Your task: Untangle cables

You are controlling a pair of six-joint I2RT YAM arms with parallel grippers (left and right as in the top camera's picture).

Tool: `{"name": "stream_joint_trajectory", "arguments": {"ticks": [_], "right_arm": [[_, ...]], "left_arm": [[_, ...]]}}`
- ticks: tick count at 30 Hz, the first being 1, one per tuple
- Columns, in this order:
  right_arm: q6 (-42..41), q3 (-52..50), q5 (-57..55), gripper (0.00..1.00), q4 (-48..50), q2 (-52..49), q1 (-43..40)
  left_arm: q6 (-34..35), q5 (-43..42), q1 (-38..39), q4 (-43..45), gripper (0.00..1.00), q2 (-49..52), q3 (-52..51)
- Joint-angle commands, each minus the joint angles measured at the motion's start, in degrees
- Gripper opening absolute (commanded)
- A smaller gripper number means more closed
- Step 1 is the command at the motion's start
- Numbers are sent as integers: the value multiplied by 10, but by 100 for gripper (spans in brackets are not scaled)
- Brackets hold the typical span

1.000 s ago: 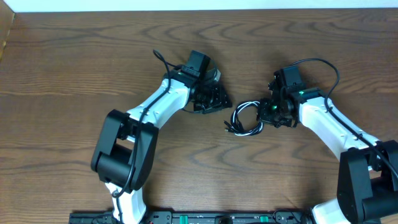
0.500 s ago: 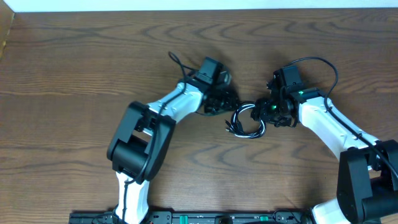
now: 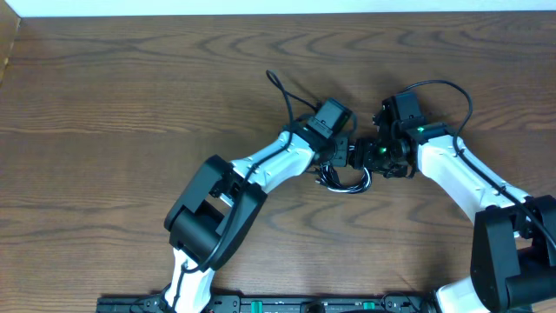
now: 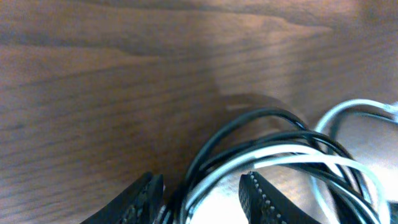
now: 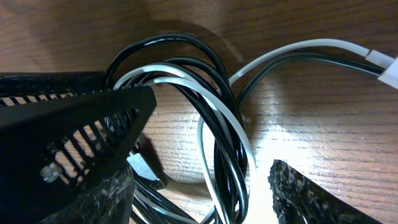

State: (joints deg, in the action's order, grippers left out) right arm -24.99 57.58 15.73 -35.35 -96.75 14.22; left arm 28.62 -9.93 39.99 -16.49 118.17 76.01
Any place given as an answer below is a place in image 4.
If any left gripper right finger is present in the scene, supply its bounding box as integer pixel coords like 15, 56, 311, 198
239, 171, 319, 224

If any white USB cable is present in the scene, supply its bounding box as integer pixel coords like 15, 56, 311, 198
180, 98, 398, 224

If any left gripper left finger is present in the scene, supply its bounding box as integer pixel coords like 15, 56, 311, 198
81, 172, 164, 224

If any black USB cable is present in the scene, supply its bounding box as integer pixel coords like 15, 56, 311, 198
161, 107, 398, 224

